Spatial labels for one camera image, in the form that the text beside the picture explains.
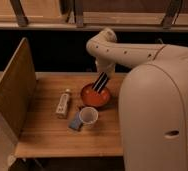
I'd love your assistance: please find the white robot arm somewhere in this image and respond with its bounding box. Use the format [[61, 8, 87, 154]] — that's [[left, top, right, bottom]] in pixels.
[[86, 28, 188, 171]]

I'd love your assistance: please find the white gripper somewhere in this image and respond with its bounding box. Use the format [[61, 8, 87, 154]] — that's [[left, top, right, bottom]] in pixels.
[[95, 59, 116, 78]]

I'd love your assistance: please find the left wooden divider panel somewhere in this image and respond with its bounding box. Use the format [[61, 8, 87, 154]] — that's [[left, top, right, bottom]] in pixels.
[[0, 38, 36, 141]]

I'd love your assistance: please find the wooden shelf rail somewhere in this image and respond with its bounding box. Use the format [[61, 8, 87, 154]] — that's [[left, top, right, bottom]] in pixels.
[[0, 0, 188, 32]]

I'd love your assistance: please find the orange round bowl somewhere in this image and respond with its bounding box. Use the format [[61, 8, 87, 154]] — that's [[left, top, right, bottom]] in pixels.
[[80, 83, 111, 107]]

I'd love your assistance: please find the blue white sponge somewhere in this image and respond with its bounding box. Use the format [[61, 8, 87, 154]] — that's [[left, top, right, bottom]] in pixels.
[[69, 113, 82, 131]]

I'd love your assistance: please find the white cup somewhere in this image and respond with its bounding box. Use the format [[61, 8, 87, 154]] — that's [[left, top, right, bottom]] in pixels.
[[79, 107, 99, 128]]

